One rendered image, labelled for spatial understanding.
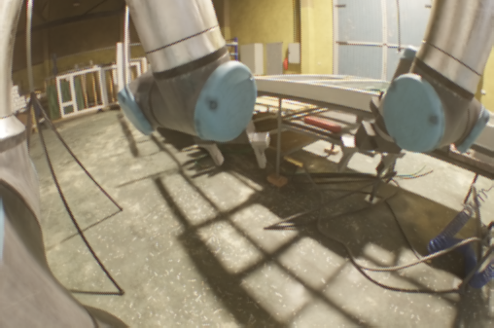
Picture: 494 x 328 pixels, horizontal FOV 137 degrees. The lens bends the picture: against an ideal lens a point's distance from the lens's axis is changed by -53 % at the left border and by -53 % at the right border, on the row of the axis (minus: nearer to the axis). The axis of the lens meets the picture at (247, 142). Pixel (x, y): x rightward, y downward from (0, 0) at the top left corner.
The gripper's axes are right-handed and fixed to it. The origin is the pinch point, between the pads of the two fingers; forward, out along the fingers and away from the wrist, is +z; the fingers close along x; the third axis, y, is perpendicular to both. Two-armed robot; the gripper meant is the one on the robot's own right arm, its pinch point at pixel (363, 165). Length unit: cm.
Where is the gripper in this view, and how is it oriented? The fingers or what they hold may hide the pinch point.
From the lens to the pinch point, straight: 59.7
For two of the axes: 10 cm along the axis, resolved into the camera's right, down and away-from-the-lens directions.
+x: 9.9, 1.0, -0.1
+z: -0.7, 7.0, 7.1
